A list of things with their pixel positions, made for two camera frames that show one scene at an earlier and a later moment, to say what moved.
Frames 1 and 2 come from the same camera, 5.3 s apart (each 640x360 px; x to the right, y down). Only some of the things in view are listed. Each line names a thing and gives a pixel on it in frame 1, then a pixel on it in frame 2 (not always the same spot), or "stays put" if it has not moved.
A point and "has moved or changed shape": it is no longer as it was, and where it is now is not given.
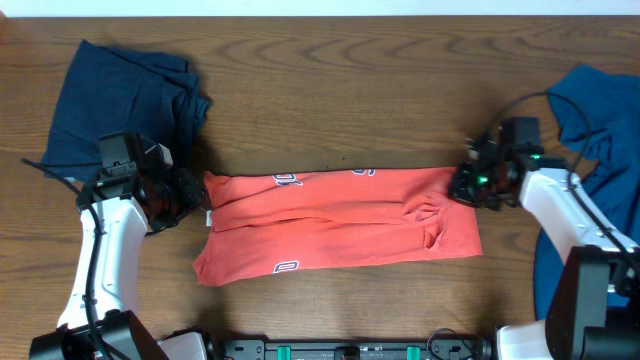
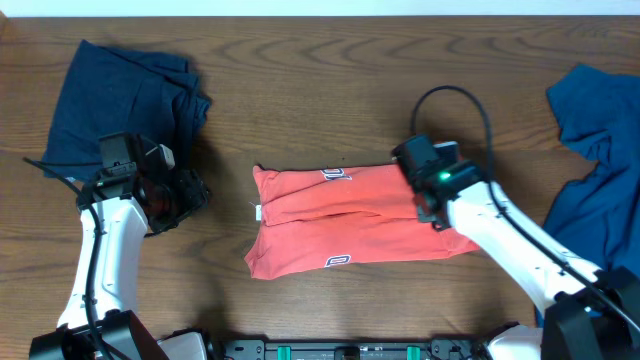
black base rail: (414, 349) stays put
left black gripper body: (174, 198) stays put
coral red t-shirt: (282, 220) has moved or changed shape
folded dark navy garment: (107, 90) stays put
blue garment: (599, 116) stays put
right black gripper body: (477, 187) to (422, 214)
